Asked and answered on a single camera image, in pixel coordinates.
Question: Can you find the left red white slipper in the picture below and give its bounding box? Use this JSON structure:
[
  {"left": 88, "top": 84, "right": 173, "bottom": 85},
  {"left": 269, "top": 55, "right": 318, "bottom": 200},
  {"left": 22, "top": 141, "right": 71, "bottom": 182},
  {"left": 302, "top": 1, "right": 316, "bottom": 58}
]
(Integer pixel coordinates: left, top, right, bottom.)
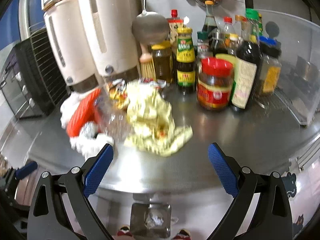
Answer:
[{"left": 117, "top": 225, "right": 133, "bottom": 237}]

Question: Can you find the blue-lid spice jar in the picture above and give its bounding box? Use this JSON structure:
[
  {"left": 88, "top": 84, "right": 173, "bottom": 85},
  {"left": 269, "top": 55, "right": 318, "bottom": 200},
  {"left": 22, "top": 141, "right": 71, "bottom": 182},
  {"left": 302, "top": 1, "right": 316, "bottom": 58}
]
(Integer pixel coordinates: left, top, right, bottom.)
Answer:
[{"left": 254, "top": 36, "right": 282, "bottom": 98}]

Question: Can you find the right white grain dispenser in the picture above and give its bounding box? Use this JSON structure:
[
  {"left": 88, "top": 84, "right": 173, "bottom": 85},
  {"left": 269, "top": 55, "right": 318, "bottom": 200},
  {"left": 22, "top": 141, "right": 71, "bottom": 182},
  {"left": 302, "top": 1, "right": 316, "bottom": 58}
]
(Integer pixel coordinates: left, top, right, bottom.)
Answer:
[{"left": 78, "top": 0, "right": 139, "bottom": 81}]

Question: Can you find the orange-cap dark vinegar bottle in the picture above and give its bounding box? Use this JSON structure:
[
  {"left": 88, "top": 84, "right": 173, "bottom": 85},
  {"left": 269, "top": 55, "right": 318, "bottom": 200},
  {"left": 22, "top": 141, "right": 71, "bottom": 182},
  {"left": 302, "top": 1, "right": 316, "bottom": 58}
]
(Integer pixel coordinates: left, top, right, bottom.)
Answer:
[{"left": 202, "top": 0, "right": 218, "bottom": 39}]

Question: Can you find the small straw brush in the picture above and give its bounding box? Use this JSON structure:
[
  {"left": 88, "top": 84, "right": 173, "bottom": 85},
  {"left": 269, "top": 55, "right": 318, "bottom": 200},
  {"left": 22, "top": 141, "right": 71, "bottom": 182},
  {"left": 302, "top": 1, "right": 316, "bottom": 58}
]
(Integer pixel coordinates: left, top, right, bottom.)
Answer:
[{"left": 139, "top": 44, "right": 156, "bottom": 80}]

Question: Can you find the black cat sticker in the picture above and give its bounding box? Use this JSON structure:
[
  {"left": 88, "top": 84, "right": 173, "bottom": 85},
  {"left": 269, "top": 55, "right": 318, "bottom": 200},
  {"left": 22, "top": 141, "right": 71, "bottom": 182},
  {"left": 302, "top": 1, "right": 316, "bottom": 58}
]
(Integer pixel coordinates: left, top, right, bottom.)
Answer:
[
  {"left": 292, "top": 215, "right": 304, "bottom": 238},
  {"left": 281, "top": 172, "right": 297, "bottom": 198}
]

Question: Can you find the square grey trash bin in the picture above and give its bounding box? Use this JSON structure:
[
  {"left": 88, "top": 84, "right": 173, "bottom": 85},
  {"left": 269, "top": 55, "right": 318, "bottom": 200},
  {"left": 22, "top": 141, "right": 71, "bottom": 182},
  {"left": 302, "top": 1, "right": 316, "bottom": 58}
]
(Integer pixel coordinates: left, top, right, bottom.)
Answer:
[{"left": 130, "top": 203, "right": 171, "bottom": 238}]

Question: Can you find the left white grain dispenser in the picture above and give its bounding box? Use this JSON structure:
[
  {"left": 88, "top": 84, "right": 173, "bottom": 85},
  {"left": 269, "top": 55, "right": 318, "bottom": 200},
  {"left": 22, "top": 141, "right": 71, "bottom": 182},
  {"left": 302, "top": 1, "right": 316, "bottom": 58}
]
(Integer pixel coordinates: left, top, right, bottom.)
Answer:
[{"left": 44, "top": 0, "right": 99, "bottom": 93}]

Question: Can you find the yellow panda snack wrapper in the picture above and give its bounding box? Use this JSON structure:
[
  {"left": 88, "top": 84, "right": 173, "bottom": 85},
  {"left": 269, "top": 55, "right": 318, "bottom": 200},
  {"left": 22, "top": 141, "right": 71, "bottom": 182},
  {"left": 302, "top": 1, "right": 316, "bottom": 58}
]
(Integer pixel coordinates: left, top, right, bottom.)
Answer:
[{"left": 106, "top": 79, "right": 130, "bottom": 111}]

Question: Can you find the red white slipper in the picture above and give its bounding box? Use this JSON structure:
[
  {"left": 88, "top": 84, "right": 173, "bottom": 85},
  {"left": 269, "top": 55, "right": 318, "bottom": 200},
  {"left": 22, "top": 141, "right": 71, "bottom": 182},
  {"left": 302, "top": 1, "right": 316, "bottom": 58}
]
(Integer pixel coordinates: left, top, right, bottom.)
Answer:
[
  {"left": 172, "top": 229, "right": 191, "bottom": 240},
  {"left": 117, "top": 225, "right": 133, "bottom": 237}
]

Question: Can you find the yellow-label sauce bottle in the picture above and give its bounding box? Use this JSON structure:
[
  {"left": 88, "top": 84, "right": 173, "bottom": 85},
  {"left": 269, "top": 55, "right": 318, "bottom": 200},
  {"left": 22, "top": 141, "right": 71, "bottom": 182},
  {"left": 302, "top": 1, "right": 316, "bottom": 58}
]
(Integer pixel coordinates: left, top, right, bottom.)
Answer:
[{"left": 176, "top": 27, "right": 196, "bottom": 95}]

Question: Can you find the lower black cat sticker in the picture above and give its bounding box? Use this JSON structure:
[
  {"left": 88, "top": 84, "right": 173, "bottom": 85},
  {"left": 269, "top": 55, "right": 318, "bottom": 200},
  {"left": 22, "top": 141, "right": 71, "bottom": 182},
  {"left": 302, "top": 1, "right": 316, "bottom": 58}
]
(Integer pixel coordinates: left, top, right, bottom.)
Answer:
[{"left": 292, "top": 215, "right": 304, "bottom": 238}]

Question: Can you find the white grain dispenser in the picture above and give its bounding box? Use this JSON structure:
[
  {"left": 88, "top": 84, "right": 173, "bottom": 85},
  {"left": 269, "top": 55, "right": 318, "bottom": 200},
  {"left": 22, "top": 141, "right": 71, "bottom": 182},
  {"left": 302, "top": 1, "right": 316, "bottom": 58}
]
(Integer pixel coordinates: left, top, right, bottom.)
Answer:
[
  {"left": 78, "top": 0, "right": 139, "bottom": 81},
  {"left": 44, "top": 0, "right": 99, "bottom": 93}
]

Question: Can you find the green-cap bottle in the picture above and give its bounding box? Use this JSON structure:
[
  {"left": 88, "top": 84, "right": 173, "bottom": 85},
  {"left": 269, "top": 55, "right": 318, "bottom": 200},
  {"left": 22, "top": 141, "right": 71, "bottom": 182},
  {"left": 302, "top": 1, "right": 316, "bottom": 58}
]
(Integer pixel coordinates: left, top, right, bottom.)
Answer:
[{"left": 258, "top": 13, "right": 263, "bottom": 36}]

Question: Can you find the white plastic bag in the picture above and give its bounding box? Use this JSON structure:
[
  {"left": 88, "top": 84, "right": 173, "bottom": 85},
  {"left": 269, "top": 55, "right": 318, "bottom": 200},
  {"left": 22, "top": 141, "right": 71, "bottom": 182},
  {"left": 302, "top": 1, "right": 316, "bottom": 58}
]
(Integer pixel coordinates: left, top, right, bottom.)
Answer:
[{"left": 60, "top": 92, "right": 87, "bottom": 129}]

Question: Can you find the dark soy sauce bottle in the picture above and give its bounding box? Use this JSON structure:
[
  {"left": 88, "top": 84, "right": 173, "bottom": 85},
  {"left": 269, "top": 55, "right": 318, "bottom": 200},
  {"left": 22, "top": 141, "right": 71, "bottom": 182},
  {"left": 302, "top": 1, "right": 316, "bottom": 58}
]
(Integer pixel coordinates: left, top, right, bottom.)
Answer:
[{"left": 231, "top": 8, "right": 263, "bottom": 112}]

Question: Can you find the crushed clear plastic bottle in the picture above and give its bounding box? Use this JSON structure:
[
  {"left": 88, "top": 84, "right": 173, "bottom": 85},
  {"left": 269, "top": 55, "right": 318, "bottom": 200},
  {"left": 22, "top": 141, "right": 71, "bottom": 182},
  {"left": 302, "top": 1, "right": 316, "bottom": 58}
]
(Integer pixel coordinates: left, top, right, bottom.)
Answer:
[{"left": 94, "top": 95, "right": 133, "bottom": 142}]

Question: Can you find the red-lid chili sauce jar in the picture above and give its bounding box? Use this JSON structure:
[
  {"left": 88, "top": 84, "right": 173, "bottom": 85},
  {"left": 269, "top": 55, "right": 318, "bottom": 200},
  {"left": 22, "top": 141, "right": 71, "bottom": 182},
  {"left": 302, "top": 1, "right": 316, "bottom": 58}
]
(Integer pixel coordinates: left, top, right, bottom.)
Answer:
[{"left": 197, "top": 57, "right": 234, "bottom": 111}]

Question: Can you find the red-cap clear bottle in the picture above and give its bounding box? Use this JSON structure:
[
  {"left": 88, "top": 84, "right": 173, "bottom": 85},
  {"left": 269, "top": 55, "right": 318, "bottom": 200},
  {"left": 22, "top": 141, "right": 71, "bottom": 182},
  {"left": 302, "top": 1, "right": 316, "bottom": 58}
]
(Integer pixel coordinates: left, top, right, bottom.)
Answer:
[{"left": 223, "top": 16, "right": 234, "bottom": 47}]

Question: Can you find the small green-lid spice shaker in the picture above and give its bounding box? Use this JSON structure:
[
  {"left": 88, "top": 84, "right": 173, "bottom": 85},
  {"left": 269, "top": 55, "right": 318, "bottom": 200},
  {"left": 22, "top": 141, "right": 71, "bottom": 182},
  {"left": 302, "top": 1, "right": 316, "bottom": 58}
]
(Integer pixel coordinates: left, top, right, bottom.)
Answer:
[{"left": 197, "top": 31, "right": 209, "bottom": 57}]

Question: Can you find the yellow-lid oil jar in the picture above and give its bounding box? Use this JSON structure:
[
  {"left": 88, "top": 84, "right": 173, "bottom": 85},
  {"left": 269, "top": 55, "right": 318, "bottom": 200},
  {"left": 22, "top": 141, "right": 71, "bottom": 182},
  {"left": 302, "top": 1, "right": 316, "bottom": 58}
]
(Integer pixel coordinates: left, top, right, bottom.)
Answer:
[{"left": 151, "top": 40, "right": 173, "bottom": 84}]

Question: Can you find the right red white slipper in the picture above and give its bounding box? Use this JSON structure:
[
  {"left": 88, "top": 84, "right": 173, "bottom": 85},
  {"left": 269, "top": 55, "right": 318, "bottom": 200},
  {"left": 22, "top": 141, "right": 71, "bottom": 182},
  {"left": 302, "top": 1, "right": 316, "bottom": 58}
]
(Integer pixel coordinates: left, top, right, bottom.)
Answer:
[{"left": 172, "top": 229, "right": 191, "bottom": 240}]

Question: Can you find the silver foil ball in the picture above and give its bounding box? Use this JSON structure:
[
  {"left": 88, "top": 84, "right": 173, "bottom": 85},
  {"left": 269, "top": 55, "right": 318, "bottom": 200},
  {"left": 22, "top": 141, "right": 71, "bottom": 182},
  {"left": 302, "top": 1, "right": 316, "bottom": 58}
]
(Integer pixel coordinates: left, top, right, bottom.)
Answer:
[{"left": 145, "top": 210, "right": 164, "bottom": 229}]

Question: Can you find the red-cap seasoning bottle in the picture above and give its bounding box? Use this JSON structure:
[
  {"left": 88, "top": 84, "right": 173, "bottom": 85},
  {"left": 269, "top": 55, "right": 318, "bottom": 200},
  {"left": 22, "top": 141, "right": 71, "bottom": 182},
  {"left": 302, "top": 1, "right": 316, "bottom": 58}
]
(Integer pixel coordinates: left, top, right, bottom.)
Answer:
[{"left": 167, "top": 9, "right": 184, "bottom": 54}]

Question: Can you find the yellow paper wrapper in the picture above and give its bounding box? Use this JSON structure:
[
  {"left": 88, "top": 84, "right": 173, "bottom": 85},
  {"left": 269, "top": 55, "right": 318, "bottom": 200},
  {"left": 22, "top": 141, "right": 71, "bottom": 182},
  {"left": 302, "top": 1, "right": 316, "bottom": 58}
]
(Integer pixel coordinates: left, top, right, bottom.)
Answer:
[{"left": 124, "top": 80, "right": 193, "bottom": 157}]

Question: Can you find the red white snack wrapper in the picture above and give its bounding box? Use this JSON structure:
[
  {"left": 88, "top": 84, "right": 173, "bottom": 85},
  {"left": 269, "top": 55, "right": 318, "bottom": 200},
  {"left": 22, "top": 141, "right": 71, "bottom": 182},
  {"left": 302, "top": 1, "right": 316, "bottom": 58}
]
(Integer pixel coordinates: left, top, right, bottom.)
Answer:
[{"left": 138, "top": 77, "right": 167, "bottom": 89}]

